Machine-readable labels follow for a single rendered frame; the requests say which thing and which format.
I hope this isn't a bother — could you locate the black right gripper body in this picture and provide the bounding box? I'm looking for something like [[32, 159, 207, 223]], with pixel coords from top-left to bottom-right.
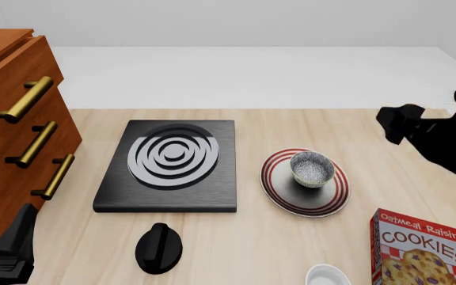
[[375, 102, 428, 146]]

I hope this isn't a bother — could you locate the oatmeal raisin cookies box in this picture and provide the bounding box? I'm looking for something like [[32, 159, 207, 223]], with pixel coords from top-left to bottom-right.
[[370, 207, 456, 285]]

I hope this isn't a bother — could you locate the wooden drawer, pulled slightly out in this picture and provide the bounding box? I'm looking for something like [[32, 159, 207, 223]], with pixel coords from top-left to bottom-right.
[[0, 35, 65, 153]]

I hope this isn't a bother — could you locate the white ramekin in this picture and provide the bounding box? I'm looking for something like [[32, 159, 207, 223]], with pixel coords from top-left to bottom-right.
[[305, 263, 352, 285]]

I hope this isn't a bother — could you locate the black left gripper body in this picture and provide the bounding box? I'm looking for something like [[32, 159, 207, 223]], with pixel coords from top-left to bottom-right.
[[0, 252, 36, 285]]

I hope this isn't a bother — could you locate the speckled patterned bowl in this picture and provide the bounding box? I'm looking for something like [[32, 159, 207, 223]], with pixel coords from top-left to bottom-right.
[[289, 150, 336, 190]]

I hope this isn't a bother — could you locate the plate with red rings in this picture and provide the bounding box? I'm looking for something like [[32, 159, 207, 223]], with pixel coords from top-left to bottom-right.
[[259, 147, 352, 219]]

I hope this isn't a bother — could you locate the flat black stove plate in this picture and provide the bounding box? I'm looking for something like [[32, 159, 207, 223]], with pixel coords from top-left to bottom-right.
[[92, 119, 238, 214]]

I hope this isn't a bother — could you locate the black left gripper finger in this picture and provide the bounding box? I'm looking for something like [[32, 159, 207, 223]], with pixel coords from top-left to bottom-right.
[[0, 202, 40, 260]]

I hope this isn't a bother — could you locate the brass drawer handle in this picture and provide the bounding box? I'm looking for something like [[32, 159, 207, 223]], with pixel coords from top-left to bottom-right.
[[4, 120, 59, 169], [30, 153, 76, 201], [0, 76, 55, 125]]

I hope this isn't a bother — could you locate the round black stove knob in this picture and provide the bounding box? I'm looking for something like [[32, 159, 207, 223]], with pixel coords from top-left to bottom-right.
[[134, 222, 184, 276]]

